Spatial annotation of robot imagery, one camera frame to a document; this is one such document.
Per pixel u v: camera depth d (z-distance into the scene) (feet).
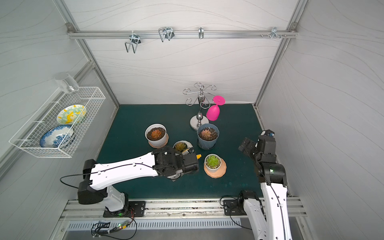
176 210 2.46
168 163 1.42
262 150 1.70
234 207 2.39
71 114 2.30
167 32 2.50
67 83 2.10
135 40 2.57
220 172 2.82
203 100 2.92
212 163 2.57
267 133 2.01
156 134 2.97
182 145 2.90
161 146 3.14
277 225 1.28
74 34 2.55
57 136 2.05
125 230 2.24
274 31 2.51
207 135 2.97
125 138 3.14
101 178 1.32
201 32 2.57
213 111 3.08
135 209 2.40
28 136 1.82
